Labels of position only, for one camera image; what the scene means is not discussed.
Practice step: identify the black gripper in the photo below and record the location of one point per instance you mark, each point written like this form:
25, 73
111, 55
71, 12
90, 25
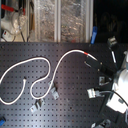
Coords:
103, 68

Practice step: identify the clear plastic window panel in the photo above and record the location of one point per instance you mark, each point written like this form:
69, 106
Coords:
63, 20

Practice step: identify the black perforated pegboard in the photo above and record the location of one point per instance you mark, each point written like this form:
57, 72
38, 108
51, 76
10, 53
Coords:
27, 69

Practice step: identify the blue object bottom left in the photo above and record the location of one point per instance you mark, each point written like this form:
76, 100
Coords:
2, 120

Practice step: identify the grey bracket right upper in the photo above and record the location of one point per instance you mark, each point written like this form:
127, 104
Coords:
103, 81

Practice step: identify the grey bracket top right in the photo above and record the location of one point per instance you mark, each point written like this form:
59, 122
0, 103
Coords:
112, 42

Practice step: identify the blue clamp handle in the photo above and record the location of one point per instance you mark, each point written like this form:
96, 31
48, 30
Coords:
94, 34

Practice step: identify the grey cable clip middle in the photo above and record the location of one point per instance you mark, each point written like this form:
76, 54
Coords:
53, 90

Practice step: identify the grey cable clip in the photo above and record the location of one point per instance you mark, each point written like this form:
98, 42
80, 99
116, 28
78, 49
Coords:
53, 90
38, 104

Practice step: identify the grey cable clip left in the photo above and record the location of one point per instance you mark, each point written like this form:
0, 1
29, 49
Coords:
38, 104

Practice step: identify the grey bracket bottom right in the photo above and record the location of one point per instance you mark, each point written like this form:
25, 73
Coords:
102, 124

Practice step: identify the white device red handle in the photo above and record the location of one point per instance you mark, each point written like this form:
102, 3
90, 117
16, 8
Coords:
14, 20

